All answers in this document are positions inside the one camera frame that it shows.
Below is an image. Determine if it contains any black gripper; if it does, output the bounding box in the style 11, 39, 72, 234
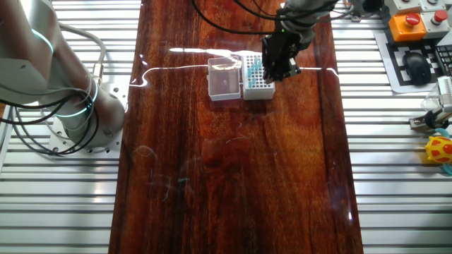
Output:
261, 30, 302, 85

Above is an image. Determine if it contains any white pipette tip rack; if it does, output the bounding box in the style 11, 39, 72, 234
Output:
242, 53, 276, 101

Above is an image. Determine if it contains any clear plastic box lid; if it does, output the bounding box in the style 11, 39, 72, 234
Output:
206, 56, 244, 102

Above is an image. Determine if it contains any black white marker sheet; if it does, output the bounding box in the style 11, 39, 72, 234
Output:
374, 30, 452, 95

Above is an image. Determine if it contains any red emergency stop button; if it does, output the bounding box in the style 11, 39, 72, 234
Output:
388, 13, 427, 42

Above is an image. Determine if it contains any glossy brown wooden board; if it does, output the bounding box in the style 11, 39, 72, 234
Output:
107, 0, 364, 254

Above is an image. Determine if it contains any black computer mouse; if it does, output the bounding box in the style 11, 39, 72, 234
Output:
402, 51, 432, 86

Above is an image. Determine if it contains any grey button box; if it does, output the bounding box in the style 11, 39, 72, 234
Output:
388, 0, 421, 15
420, 0, 448, 12

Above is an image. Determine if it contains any silver clamp with black knob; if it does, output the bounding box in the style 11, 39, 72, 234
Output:
408, 107, 452, 134

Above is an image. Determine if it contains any grey emergency stop box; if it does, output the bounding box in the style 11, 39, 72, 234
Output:
420, 9, 452, 40

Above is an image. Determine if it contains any black keyboard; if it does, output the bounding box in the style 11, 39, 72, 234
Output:
434, 44, 452, 77

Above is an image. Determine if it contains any yellow orange turtle toy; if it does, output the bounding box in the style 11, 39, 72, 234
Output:
424, 127, 452, 176

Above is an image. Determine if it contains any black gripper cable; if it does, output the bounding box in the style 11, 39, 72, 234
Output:
232, 0, 340, 21
190, 0, 280, 36

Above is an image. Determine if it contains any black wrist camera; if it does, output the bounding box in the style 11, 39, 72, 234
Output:
362, 0, 384, 13

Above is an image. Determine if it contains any silver ribbed camera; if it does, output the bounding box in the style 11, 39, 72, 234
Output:
436, 75, 452, 114

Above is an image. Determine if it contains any grey cable with metal connector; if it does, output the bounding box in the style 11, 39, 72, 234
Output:
58, 23, 107, 87

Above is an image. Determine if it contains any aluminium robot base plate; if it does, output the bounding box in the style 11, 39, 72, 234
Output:
47, 83, 130, 156

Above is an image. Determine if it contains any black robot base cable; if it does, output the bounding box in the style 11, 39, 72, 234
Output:
0, 90, 100, 157

